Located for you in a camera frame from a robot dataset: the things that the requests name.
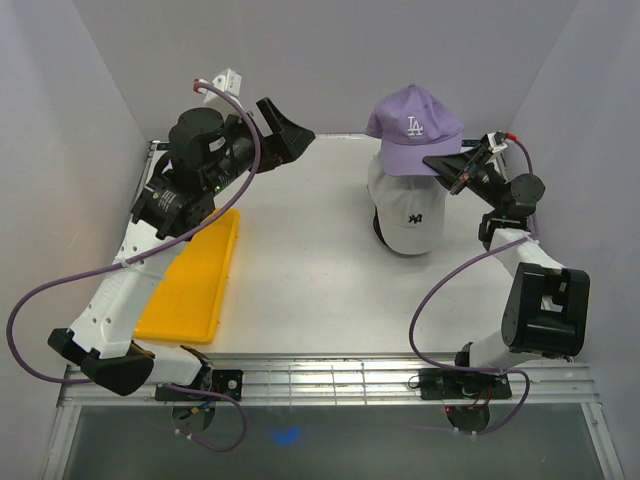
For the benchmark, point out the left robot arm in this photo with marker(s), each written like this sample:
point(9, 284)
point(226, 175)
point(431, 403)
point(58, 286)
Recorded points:
point(206, 152)

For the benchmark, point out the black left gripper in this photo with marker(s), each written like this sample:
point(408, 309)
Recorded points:
point(288, 144)

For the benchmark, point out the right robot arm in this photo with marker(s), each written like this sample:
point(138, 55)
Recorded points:
point(547, 307)

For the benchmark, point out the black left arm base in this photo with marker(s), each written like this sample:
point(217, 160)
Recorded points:
point(194, 405)

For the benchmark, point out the black baseball cap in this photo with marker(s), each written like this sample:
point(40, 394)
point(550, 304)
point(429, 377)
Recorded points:
point(377, 228)

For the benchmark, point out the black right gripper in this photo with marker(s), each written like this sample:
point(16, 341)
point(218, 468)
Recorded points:
point(457, 171)

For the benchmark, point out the yellow plastic tray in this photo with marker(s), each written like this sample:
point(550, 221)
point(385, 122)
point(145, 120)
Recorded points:
point(185, 306)

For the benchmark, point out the white baseball cap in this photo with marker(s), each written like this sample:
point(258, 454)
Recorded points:
point(411, 209)

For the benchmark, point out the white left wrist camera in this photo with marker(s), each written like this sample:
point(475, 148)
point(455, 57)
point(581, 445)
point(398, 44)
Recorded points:
point(228, 81)

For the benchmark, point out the purple baseball cap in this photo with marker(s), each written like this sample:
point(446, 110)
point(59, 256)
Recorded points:
point(411, 124)

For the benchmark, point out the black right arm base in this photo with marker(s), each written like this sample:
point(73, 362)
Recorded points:
point(467, 396)

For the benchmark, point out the aluminium table edge rail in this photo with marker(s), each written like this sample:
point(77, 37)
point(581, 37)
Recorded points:
point(378, 379)

